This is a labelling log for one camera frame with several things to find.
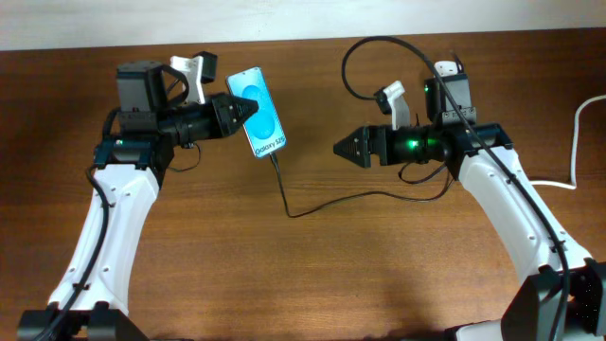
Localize smartphone with cyan screen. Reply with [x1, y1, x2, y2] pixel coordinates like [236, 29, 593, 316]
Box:
[226, 66, 287, 158]

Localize black charging cable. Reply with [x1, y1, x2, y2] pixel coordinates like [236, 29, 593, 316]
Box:
[268, 152, 455, 219]

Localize white power strip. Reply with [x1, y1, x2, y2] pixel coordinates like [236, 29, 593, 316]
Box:
[434, 61, 460, 77]

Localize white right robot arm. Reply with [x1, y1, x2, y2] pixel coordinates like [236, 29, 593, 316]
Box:
[333, 74, 605, 340]

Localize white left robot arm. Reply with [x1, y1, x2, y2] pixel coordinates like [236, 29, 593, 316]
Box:
[17, 52, 258, 340]

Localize white power strip cord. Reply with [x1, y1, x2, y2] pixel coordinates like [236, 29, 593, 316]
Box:
[528, 94, 606, 191]

